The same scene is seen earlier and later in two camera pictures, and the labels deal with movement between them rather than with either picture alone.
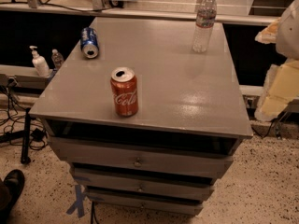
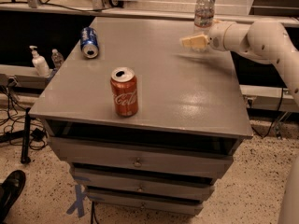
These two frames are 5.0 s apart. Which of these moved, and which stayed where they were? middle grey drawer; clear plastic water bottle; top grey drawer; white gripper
Moved: white gripper
Stayed: top grey drawer; clear plastic water bottle; middle grey drawer
